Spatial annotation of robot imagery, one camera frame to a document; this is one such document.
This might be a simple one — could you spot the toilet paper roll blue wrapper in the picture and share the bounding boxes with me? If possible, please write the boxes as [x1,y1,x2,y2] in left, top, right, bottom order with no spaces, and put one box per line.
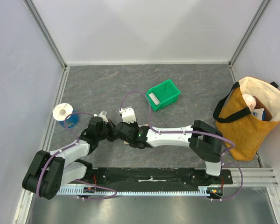
[52,103,79,128]

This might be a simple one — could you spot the slotted cable duct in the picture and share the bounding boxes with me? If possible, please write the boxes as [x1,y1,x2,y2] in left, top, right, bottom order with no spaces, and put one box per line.
[34,184,224,196]

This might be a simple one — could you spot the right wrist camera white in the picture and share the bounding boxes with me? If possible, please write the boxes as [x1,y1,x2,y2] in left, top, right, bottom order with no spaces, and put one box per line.
[119,106,137,124]

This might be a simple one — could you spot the items inside tote bag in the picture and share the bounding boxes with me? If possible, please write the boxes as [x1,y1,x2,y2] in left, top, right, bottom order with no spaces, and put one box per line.
[242,93,273,121]

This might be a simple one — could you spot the credit card stack in bin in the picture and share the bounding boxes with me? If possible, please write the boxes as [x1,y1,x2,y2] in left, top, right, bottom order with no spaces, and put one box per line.
[148,92,161,106]

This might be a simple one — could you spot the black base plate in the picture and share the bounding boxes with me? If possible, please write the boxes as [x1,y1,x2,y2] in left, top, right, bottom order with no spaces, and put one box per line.
[83,168,233,190]

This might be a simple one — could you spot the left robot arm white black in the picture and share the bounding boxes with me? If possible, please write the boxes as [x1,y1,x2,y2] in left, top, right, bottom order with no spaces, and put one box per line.
[22,116,116,200]

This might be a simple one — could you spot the purple cable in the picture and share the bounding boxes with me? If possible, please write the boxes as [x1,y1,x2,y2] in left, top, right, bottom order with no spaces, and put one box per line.
[120,91,243,203]
[36,112,119,201]

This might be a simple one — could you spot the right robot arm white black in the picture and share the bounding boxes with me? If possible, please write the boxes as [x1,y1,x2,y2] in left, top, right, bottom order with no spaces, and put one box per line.
[113,120,223,184]

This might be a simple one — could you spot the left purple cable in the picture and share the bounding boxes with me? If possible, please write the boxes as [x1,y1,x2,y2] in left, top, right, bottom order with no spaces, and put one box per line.
[36,112,119,201]

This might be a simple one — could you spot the mustard canvas tote bag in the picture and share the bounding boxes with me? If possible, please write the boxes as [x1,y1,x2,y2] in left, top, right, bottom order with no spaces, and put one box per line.
[213,77,280,161]

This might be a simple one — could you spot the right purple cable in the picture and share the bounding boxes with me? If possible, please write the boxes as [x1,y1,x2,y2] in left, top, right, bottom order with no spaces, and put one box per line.
[120,91,243,203]

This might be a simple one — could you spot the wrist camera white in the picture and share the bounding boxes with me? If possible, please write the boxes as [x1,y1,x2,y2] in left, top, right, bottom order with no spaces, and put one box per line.
[119,106,137,124]
[93,110,109,123]

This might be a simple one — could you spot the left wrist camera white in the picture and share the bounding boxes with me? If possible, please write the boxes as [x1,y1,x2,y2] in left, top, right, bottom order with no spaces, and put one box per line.
[93,110,109,123]

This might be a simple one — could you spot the green plastic bin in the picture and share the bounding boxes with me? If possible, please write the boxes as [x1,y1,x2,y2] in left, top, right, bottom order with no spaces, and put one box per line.
[146,79,181,111]

